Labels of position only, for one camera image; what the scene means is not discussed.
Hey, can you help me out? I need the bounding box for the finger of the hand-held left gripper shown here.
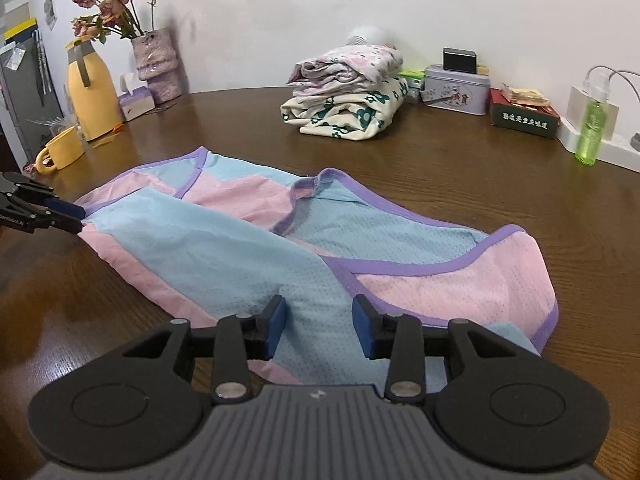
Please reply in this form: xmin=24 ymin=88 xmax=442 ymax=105
xmin=40 ymin=196 xmax=87 ymax=221
xmin=35 ymin=210 xmax=83 ymax=235

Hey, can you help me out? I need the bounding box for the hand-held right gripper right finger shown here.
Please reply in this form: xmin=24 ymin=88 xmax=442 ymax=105
xmin=351 ymin=294 xmax=518 ymax=406

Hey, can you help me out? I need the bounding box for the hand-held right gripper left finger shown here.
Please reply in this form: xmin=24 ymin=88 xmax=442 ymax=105
xmin=122 ymin=294 xmax=288 ymax=406

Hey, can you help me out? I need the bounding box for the pink blue purple mesh garment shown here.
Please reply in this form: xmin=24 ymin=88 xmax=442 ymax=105
xmin=74 ymin=146 xmax=560 ymax=393

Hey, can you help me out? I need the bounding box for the yellow mug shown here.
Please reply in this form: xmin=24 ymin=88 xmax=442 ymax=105
xmin=35 ymin=126 xmax=87 ymax=176

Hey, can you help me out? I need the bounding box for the orange paper scrap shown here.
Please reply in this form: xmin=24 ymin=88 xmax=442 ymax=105
xmin=90 ymin=125 xmax=126 ymax=148

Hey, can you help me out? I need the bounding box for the grey cabinet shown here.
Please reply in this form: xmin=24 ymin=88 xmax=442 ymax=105
xmin=0 ymin=42 xmax=66 ymax=171

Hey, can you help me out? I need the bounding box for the yellow thermos jug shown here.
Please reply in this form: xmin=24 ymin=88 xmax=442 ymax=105
xmin=65 ymin=37 xmax=125 ymax=142

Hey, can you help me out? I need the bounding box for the purple white tissue box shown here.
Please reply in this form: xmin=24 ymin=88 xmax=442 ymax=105
xmin=118 ymin=72 xmax=156 ymax=122

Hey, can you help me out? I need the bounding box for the pink mottled vase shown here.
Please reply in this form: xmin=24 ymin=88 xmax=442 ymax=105
xmin=131 ymin=27 xmax=183 ymax=106

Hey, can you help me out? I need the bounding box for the dried pink flower bouquet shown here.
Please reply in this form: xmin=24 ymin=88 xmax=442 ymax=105
xmin=67 ymin=0 xmax=161 ymax=43

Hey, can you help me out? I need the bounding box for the folded cream green-flower garment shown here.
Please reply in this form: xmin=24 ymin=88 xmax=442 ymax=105
xmin=281 ymin=76 xmax=410 ymax=142

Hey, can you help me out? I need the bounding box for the green packet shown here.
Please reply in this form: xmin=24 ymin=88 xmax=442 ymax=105
xmin=397 ymin=69 xmax=428 ymax=106

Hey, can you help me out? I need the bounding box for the grey metal tin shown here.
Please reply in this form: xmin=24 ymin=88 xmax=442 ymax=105
xmin=421 ymin=64 xmax=492 ymax=116

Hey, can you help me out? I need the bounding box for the folded pink floral garment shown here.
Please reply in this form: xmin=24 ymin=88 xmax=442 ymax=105
xmin=287 ymin=44 xmax=405 ymax=98

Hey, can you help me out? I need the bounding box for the red green cardboard box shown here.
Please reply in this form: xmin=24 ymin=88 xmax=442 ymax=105
xmin=489 ymin=87 xmax=560 ymax=140

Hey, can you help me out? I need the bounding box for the stack of paper cards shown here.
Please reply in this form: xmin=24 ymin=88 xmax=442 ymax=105
xmin=501 ymin=83 xmax=551 ymax=108

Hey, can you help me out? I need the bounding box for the black small box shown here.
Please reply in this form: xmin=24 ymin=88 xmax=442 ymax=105
xmin=442 ymin=47 xmax=478 ymax=73

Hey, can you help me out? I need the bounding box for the white round speaker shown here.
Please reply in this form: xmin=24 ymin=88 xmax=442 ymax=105
xmin=345 ymin=24 xmax=396 ymax=51

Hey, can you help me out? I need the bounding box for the green spray bottle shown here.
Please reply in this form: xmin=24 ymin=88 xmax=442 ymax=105
xmin=575 ymin=79 xmax=608 ymax=166

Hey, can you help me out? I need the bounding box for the white charger block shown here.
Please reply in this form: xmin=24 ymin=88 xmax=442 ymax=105
xmin=566 ymin=85 xmax=620 ymax=142

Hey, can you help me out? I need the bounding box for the white power strip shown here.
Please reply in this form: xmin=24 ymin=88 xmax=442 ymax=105
xmin=557 ymin=116 xmax=640 ymax=173

